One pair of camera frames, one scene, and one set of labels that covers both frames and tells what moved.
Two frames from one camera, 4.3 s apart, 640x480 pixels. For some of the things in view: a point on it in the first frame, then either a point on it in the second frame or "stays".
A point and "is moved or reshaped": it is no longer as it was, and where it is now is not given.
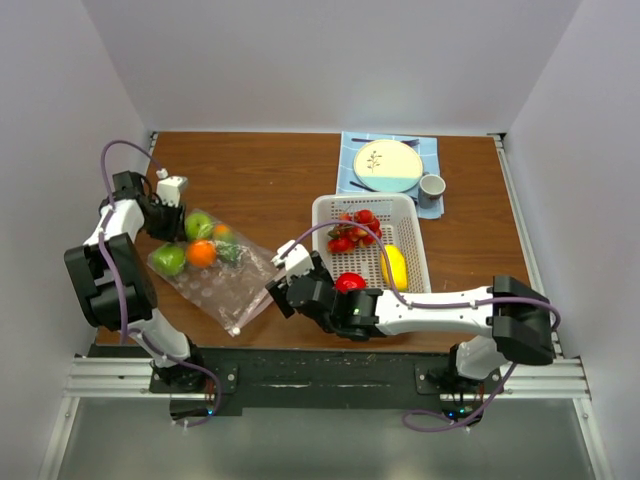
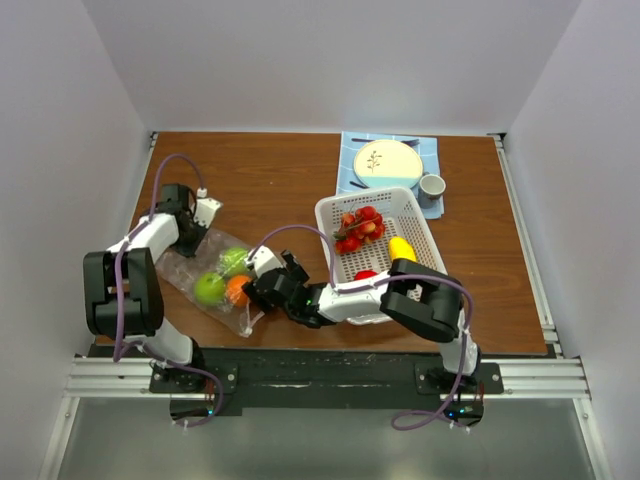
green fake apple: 199,225 is moved or reshaped
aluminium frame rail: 109,377 stays
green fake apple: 169,260 -> 209,289
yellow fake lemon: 398,267 is moved or reshaped
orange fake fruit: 201,254 -> 234,287
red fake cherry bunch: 345,237 stays
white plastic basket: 401,224 is moved or reshaped
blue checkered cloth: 427,148 stays
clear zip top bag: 221,268 is moved or reshaped
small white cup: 430,191 stays
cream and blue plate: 388,166 stays
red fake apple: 347,281 is moved or reshaped
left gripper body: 165,221 -> 190,241
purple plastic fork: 412,141 stays
